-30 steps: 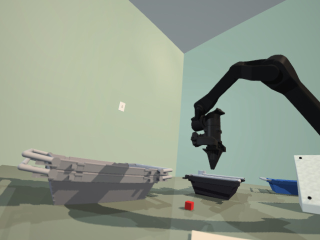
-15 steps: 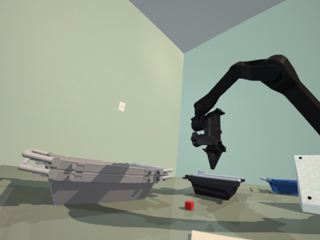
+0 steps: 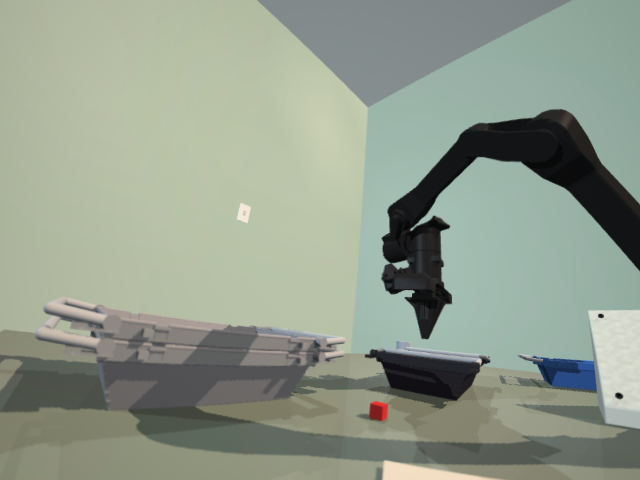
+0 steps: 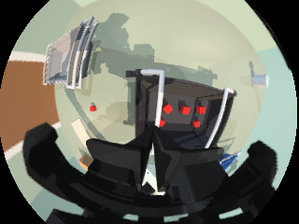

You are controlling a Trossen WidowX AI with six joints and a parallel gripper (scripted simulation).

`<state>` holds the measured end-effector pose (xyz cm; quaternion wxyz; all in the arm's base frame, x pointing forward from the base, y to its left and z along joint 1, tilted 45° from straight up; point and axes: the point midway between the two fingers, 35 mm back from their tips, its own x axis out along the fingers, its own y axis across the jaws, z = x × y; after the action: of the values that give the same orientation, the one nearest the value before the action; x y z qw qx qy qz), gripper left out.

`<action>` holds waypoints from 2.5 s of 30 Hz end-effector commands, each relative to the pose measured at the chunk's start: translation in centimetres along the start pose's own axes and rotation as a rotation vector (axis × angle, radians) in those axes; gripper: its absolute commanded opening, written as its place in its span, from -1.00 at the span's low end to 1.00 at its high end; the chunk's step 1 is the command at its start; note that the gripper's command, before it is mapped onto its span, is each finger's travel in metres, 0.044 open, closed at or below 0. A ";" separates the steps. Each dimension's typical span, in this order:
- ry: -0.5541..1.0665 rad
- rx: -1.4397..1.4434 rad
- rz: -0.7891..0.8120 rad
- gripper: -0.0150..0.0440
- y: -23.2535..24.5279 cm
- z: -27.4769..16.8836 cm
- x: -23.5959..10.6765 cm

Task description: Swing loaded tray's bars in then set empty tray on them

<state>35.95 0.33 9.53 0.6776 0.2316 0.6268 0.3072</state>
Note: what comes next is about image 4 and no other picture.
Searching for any orange rectangular box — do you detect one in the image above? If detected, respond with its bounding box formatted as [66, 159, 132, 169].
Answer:
[78, 154, 93, 171]

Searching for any white flat rectangular sheet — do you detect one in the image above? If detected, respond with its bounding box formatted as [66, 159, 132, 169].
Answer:
[71, 119, 91, 148]

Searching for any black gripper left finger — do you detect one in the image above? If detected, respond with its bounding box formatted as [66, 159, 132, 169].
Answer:
[85, 126, 154, 191]

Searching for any small red block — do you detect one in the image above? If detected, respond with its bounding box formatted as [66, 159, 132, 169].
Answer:
[193, 119, 199, 127]
[90, 105, 96, 111]

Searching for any white cylinder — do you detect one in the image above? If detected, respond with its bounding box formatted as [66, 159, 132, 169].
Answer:
[251, 74, 269, 87]

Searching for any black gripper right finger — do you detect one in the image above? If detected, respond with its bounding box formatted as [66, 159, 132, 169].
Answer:
[153, 126, 224, 193]

